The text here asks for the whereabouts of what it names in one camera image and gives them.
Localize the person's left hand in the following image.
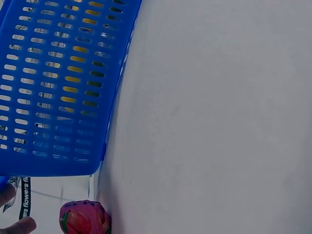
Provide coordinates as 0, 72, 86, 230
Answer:
0, 183, 38, 234

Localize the pink fruit print packet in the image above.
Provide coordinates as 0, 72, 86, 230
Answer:
59, 199, 112, 234

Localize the blue perforated plastic basket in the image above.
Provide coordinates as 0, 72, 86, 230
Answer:
0, 0, 144, 188

